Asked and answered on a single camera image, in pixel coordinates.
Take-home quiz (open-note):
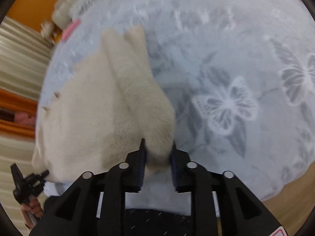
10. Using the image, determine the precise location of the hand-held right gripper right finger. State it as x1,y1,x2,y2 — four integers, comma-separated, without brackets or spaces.
169,141,287,236

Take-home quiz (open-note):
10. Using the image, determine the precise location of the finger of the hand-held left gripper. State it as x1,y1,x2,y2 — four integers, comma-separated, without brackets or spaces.
10,163,27,204
24,170,50,196

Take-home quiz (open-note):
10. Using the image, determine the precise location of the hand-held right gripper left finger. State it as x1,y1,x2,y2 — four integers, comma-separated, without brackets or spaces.
30,138,148,236

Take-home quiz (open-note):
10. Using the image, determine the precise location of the beige sweater with black hearts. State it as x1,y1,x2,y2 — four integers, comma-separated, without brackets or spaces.
32,26,176,183

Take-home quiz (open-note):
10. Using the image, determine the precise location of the person's left hand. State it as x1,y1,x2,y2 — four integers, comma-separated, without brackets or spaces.
21,196,45,230

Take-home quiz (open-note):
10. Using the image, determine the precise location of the person's dark dotted clothing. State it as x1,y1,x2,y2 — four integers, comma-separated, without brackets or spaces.
124,208,197,236

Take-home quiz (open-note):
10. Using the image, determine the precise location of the pink hanging cloth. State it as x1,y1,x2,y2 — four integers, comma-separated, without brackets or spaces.
14,112,36,126

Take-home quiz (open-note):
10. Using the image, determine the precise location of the cream pleated curtain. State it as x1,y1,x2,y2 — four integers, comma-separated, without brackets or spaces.
0,17,54,228

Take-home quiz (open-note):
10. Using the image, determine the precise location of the grey butterfly print bedspread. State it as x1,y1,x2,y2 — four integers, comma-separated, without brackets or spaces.
36,0,315,217

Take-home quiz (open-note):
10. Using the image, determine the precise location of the white feather lamp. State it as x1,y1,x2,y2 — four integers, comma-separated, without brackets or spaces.
41,21,54,38

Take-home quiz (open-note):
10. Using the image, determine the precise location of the pink folded cloth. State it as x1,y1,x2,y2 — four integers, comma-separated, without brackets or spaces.
61,19,81,41

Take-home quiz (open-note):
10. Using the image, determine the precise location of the orange door frame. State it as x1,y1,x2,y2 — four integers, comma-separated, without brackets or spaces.
0,90,38,138

